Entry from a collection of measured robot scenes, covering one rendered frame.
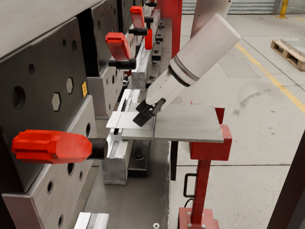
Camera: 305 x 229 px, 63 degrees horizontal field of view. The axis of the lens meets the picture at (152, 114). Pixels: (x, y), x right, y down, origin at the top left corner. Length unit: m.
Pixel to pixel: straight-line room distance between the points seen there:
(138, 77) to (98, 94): 0.78
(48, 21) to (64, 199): 0.15
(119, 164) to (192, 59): 0.31
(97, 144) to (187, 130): 0.49
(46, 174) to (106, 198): 0.48
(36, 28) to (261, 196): 1.87
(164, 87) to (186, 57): 0.09
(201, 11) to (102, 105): 0.41
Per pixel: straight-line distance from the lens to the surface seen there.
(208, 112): 0.77
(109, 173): 0.68
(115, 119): 0.72
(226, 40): 0.59
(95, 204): 0.67
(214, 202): 1.84
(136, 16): 0.50
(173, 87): 0.61
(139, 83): 1.14
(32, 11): 0.20
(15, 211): 0.21
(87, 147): 0.17
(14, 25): 0.18
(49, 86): 0.21
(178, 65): 0.60
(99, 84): 0.35
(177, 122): 0.71
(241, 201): 1.89
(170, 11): 2.80
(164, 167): 0.75
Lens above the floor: 1.39
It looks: 31 degrees down
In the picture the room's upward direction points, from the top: straight up
